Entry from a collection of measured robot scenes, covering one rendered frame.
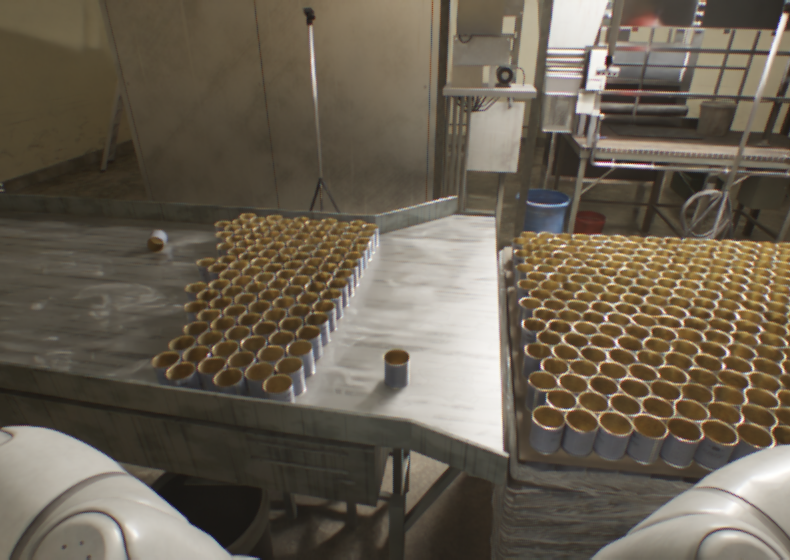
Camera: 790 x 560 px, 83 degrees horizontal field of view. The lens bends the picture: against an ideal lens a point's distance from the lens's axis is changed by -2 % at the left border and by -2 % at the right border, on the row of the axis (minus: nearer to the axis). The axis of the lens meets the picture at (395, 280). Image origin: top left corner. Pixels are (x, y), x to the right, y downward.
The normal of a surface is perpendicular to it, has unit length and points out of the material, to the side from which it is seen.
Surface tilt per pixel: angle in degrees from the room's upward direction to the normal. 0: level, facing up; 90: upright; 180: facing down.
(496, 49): 90
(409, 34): 90
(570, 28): 99
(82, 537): 27
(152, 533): 56
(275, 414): 90
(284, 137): 90
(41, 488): 10
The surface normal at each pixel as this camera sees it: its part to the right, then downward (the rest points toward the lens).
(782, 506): -0.14, -0.82
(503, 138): -0.18, 0.47
